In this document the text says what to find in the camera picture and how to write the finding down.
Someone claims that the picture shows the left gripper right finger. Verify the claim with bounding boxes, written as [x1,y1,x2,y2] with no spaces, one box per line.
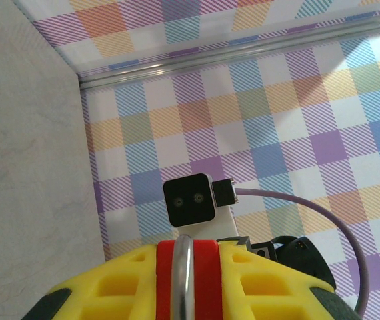
[217,240,363,320]

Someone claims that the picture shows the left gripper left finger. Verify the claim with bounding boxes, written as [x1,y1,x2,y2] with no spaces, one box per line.
[32,243,159,320]

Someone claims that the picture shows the red safety padlock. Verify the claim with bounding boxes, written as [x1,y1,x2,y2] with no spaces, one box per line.
[155,234,225,320]

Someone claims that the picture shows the purple camera cable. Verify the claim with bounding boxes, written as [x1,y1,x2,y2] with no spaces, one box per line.
[211,177,369,317]

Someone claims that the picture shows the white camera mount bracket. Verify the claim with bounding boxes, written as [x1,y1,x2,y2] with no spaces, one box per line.
[175,203,239,241]

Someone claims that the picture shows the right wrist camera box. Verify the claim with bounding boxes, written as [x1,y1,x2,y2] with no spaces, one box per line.
[162,172,218,229]

